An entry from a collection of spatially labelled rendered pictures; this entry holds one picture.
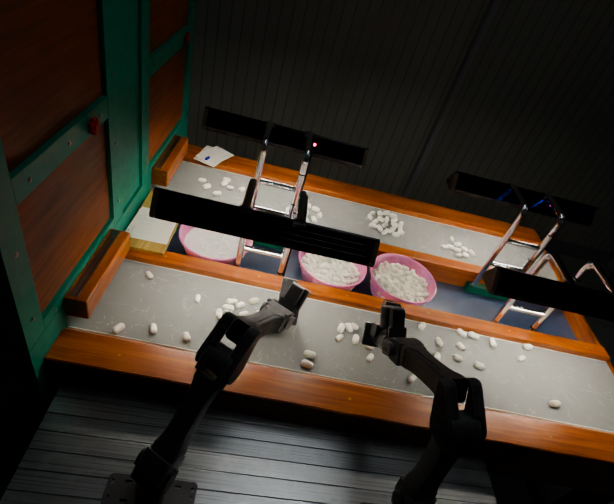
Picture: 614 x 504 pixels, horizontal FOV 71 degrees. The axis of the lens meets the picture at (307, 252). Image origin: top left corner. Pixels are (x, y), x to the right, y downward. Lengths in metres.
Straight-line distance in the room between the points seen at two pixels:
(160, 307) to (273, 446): 0.52
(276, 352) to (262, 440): 0.24
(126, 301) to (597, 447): 1.46
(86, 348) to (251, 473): 0.53
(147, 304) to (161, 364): 0.24
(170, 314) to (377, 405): 0.66
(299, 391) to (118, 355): 0.49
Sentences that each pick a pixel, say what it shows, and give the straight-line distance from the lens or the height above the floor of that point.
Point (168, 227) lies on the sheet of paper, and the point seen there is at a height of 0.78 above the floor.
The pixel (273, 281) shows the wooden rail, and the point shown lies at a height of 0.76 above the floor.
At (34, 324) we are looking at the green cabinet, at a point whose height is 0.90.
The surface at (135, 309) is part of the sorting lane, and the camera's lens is 1.38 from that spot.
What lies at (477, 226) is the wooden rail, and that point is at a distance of 2.24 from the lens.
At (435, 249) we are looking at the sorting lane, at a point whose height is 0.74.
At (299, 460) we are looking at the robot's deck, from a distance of 1.25.
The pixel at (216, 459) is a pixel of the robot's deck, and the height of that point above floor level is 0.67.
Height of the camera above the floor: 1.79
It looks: 39 degrees down
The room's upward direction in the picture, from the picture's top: 18 degrees clockwise
